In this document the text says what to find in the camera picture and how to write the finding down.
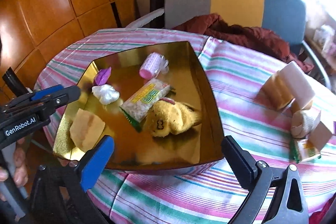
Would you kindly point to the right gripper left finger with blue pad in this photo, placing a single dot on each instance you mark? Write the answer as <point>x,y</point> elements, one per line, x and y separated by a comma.
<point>94,161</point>

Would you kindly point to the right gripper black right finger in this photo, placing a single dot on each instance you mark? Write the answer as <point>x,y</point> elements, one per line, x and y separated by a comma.
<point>241,162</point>

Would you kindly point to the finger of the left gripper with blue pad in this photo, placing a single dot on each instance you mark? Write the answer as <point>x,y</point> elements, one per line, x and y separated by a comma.
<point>42,93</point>

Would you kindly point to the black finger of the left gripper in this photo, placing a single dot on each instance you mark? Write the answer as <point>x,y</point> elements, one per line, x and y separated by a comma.
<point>65,96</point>

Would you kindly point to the person's left hand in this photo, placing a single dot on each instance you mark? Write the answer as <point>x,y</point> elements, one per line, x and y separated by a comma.
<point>20,176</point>

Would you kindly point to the yellow sponge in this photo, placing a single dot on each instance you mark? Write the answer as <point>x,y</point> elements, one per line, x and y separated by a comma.
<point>86,129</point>

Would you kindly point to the purple wrapped candy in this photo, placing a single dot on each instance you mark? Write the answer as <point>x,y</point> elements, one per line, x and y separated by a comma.
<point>101,78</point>

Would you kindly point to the white crumpled plastic bag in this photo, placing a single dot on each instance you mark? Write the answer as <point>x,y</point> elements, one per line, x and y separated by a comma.
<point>106,94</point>

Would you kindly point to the small green white carton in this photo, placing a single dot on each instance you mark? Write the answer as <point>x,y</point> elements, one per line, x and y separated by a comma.
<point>301,150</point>

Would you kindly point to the snack packet green yellow label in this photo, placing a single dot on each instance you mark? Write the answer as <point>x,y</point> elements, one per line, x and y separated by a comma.
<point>136,107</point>

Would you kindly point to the yellow plush toy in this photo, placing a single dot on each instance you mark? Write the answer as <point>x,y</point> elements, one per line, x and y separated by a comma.
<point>168,116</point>

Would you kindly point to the gold square tray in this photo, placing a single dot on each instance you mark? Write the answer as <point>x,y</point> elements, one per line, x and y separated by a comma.
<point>139,152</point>

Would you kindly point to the striped pink green tablecloth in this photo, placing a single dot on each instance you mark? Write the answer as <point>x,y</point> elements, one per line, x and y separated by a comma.
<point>181,178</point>

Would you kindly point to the wooden wardrobe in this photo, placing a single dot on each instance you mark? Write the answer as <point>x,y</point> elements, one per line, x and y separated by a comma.
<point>34,31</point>

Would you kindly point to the dark red jacket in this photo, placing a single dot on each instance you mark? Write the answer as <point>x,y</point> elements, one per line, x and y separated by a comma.
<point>255,38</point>

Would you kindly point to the grey yellow blue chair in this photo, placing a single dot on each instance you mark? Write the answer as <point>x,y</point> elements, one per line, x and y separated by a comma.
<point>287,18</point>

